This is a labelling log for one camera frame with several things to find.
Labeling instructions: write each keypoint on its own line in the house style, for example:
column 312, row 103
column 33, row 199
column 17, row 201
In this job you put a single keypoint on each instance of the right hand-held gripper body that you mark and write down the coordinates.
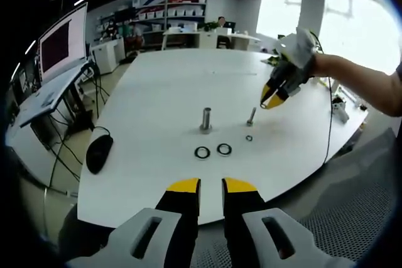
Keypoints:
column 298, row 51

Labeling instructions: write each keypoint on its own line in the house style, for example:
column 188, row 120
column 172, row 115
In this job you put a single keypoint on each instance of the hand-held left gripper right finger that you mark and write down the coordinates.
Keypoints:
column 267, row 239

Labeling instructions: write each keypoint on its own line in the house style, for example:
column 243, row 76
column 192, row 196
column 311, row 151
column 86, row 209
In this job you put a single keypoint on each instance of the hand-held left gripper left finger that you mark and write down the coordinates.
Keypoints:
column 147, row 236

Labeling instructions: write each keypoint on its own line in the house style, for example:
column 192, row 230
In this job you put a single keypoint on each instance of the thin threaded steel stud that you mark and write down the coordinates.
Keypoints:
column 252, row 114

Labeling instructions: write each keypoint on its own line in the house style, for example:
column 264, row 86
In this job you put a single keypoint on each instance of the thick threaded steel stud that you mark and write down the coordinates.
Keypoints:
column 206, row 119

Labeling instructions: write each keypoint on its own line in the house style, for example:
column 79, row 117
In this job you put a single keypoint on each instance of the white controller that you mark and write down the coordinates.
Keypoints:
column 340, row 109

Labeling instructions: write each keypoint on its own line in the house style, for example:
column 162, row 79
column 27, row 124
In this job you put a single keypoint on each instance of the grey mesh chair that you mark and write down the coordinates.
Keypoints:
column 345, row 211

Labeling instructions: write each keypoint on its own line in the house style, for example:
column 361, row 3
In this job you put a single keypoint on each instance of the small green plant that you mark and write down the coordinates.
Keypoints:
column 211, row 25

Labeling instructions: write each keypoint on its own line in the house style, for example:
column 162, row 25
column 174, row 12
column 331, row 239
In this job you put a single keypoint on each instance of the white office table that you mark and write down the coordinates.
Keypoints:
column 194, row 37

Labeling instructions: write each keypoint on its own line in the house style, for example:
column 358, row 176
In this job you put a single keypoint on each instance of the black computer mouse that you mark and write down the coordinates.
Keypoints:
column 99, row 155

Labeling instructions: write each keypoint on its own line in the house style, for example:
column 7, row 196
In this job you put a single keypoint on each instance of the white shelving unit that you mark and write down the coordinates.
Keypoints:
column 176, row 10

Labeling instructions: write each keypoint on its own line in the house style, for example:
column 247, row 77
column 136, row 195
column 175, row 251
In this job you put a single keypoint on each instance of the white cabinet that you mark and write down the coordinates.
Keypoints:
column 106, row 54

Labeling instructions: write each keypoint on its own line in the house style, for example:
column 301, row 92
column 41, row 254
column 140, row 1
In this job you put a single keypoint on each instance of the white side desk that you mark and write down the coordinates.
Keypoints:
column 50, row 98

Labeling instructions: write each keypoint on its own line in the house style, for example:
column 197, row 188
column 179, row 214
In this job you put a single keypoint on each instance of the computer monitor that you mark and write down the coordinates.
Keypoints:
column 59, row 45

